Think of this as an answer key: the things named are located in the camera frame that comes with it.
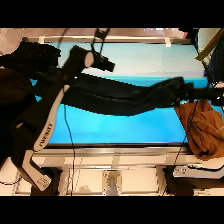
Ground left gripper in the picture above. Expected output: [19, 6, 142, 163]
[91, 52, 116, 73]

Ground black trousers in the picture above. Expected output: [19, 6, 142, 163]
[61, 73, 196, 118]

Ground brown garment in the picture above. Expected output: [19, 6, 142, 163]
[174, 99, 224, 162]

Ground brown clothes hanger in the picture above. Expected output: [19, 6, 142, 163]
[194, 29, 224, 62]

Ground black garment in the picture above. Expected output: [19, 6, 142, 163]
[0, 68, 38, 165]
[0, 41, 63, 79]

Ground blue jeans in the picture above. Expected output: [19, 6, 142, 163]
[203, 42, 224, 86]

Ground black cable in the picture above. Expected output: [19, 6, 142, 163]
[61, 102, 76, 197]
[173, 101, 200, 169]

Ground silver frame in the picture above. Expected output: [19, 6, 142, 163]
[0, 33, 224, 197]

